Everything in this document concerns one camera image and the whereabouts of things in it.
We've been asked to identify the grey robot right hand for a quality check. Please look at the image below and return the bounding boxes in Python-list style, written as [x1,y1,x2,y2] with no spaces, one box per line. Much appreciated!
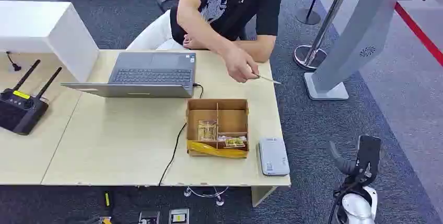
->
[328,134,383,186]

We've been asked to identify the person's right hand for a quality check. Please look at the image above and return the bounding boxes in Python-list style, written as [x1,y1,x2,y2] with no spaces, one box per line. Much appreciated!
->
[221,47,261,84]

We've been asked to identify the person's left hand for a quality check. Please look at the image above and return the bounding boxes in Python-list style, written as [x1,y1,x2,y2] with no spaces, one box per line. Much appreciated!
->
[182,33,209,51]

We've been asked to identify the grey laptop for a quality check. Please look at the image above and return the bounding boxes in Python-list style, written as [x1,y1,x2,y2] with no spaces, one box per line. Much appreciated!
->
[60,52,197,99]

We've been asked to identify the wooden card box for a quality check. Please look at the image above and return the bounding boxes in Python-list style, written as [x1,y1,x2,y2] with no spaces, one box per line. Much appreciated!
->
[185,98,250,159]

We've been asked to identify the person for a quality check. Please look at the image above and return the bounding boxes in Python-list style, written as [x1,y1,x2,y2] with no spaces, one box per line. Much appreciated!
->
[126,0,285,85]

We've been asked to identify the tall printed card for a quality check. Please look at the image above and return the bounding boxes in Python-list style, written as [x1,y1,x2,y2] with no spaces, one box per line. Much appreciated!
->
[197,120,218,142]

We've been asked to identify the wide printed card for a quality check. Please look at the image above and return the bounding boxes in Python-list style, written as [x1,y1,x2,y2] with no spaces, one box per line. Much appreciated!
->
[218,135,248,149]

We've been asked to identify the grey card reader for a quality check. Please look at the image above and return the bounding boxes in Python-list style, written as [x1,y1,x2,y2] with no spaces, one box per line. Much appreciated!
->
[256,137,290,177]

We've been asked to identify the pale desk leg panel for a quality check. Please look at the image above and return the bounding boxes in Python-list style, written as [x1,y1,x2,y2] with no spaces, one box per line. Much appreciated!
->
[251,185,278,208]

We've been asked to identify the grey kiosk stand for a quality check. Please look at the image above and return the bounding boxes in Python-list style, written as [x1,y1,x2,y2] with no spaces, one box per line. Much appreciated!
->
[304,0,443,101]

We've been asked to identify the red barrier belt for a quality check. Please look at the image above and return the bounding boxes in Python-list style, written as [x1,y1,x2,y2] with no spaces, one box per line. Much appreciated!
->
[361,0,443,67]

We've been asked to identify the grey floor socket box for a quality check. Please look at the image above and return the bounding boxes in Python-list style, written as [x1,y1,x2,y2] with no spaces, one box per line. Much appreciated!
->
[168,208,191,224]
[138,210,161,224]

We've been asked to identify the small black plug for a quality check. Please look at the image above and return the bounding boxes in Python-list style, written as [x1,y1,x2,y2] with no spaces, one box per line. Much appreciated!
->
[5,51,22,72]

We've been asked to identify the black and yellow tool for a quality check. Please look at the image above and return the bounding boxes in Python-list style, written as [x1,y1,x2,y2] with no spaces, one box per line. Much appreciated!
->
[103,191,114,218]

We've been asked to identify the black router with antennas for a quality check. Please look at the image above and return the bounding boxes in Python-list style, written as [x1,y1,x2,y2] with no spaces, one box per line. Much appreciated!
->
[0,59,63,136]

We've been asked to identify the black laptop cable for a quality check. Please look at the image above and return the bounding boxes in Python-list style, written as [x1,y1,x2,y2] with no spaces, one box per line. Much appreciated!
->
[158,82,205,187]

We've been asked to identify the chrome stanchion post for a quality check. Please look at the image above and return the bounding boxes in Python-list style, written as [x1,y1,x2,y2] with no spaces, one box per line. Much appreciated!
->
[293,0,357,71]

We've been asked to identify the clear cable loop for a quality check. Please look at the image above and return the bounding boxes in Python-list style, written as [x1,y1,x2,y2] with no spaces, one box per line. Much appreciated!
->
[183,186,229,207]

